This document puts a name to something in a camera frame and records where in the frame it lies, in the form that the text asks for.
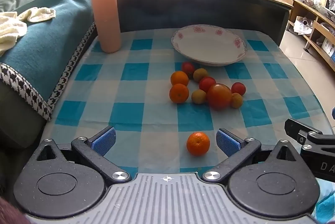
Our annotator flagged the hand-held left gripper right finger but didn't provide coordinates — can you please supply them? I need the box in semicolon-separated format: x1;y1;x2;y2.
202;128;301;183

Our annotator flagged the large red-orange tomato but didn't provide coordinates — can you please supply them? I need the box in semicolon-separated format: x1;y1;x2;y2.
207;83;233;110

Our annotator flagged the teal blanket with houndstooth trim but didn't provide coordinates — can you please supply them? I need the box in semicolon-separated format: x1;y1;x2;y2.
0;0;97;122

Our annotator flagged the small red tomato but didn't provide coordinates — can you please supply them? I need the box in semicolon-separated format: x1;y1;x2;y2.
199;76;217;93
181;62;195;77
231;82;246;96

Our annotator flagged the blue white checkered tablecloth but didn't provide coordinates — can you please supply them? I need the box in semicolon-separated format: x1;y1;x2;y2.
42;28;335;224

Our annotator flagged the small yellow loquat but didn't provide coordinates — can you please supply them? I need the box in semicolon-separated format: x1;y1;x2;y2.
230;93;244;109
193;68;209;82
191;89;208;104

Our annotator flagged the dark glass-top coffee table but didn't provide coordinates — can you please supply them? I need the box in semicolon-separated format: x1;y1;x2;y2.
112;0;294;46

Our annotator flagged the wooden media cabinet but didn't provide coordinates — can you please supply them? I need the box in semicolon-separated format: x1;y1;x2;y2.
271;0;335;73

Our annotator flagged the cream towel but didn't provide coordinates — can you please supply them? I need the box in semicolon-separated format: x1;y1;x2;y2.
0;7;56;57

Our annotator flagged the white floral-rim plate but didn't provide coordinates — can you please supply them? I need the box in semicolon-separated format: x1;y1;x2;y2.
171;25;248;67

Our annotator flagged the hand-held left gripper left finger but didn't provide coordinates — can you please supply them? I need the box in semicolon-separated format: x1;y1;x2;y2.
36;127;132;185

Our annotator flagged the orange mandarin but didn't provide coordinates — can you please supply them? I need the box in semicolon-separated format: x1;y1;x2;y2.
169;83;189;104
186;132;210;157
170;71;189;87

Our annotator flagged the tall peach ribbed cup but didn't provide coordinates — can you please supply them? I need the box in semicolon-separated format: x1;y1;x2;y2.
90;0;121;53

